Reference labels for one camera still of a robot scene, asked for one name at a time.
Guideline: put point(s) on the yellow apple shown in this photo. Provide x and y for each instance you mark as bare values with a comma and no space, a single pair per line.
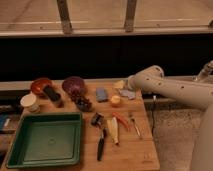
115,101

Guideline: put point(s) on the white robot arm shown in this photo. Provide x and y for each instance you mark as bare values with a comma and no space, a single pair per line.
195,93

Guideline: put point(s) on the purple bowl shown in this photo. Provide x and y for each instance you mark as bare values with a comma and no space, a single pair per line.
73,84

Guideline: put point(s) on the red bowl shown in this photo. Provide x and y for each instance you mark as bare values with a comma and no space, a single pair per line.
38,85

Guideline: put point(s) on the blue sponge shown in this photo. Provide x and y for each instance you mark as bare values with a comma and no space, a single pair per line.
101,95

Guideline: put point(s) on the yellow cheese wedge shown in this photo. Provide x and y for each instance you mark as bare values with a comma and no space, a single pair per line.
119,84

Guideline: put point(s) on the grey cloth piece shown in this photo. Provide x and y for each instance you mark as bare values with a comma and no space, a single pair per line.
126,93

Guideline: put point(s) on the bunch of dark grapes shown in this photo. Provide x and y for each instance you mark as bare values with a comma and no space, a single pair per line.
82,103

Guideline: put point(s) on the orange carrot toy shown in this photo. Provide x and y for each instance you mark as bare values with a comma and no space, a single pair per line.
122,120

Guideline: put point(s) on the small metal spoon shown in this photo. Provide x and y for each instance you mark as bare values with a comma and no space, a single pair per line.
136,127

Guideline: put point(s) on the dark pepper grinder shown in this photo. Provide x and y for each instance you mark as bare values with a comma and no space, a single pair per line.
54,97

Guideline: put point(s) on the white cup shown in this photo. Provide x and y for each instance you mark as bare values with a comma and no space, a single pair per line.
29,102

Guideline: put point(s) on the green plastic tray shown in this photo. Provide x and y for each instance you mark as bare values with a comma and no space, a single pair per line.
46,140

